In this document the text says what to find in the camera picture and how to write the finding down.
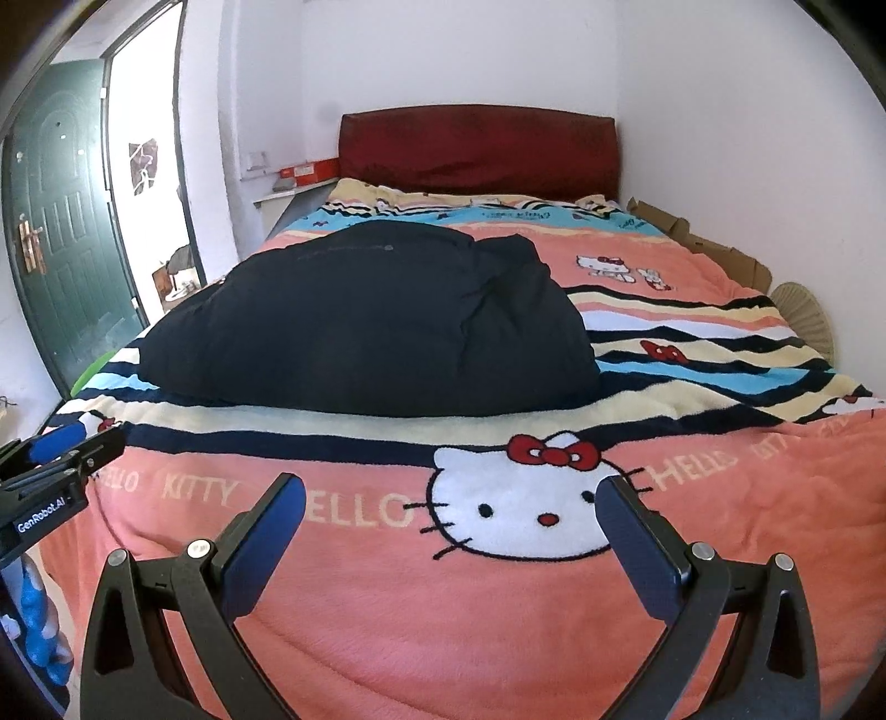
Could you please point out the black padded jacket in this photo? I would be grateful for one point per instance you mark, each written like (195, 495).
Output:
(360, 318)

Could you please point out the red box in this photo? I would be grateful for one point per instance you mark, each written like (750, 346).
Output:
(308, 173)

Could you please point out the small wall poster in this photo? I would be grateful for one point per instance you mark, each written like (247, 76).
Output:
(144, 166)

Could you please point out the person's left hand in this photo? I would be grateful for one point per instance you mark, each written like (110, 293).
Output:
(38, 616)

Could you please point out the green metal door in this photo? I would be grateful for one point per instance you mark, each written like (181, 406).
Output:
(62, 242)

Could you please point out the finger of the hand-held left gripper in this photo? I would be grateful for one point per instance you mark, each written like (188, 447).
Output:
(97, 453)
(59, 442)

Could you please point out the white wall socket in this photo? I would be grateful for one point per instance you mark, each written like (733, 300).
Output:
(257, 162)

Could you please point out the dark red bed headboard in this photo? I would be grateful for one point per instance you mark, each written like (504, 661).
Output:
(477, 149)

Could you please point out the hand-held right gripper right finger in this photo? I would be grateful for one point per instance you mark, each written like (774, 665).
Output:
(640, 557)

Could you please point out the woven straw fan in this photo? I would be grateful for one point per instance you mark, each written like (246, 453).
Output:
(806, 318)

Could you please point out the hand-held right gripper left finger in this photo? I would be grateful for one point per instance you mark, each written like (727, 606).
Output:
(266, 550)

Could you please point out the white wall shelf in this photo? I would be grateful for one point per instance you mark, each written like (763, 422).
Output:
(277, 201)

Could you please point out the dark cloth bundle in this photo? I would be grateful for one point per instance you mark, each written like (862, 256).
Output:
(181, 262)

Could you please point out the brown cardboard sheet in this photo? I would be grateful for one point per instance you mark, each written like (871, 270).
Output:
(699, 242)

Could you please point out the pink striped printed blanket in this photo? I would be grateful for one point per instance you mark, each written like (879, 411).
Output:
(450, 623)

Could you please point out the green object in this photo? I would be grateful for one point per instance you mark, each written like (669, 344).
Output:
(93, 374)

